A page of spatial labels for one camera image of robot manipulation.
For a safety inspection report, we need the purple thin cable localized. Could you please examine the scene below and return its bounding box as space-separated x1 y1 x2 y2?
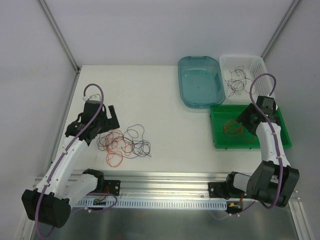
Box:
96 123 152 160

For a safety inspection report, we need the black thin cable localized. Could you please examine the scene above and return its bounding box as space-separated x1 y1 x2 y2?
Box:
228 65 251 81
223 76 253 97

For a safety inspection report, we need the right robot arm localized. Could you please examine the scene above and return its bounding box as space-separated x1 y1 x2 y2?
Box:
224 96 300 208

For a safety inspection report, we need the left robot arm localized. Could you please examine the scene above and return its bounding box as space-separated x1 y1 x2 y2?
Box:
21 100 120 228

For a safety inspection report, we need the green plastic tray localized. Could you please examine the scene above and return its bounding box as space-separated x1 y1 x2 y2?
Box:
209 104 293 151

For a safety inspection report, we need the white perforated plastic basket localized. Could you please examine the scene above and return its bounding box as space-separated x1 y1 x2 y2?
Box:
219 55 275 105

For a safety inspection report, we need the teal transparent plastic tub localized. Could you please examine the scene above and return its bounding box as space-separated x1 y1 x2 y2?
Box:
177 56 226 109

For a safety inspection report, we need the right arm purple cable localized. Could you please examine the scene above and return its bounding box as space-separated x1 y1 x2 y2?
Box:
249 73 286 209

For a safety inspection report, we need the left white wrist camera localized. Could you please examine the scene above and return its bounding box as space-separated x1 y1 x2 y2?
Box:
82 93 102 102

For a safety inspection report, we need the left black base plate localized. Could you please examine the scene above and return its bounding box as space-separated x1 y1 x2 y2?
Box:
102 180 121 197

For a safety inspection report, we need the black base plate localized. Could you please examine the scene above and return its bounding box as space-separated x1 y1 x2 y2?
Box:
102 180 121 197
208 181 226 199

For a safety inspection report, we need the aluminium mounting rail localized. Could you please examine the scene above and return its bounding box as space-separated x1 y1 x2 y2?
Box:
29 170 301 202

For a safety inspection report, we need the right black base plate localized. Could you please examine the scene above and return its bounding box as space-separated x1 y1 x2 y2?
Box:
208 181 226 199

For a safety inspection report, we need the white slotted cable duct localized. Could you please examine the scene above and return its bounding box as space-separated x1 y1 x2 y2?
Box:
75 198 227 211

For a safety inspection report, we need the left aluminium frame post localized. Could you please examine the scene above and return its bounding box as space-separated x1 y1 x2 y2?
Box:
37 0 81 74

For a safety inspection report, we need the aluminium frame post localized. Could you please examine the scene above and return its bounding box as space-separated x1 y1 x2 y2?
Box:
37 0 81 74
260 0 303 60

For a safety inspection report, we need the right aluminium frame post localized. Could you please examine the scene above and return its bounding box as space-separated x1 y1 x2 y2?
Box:
260 0 303 60

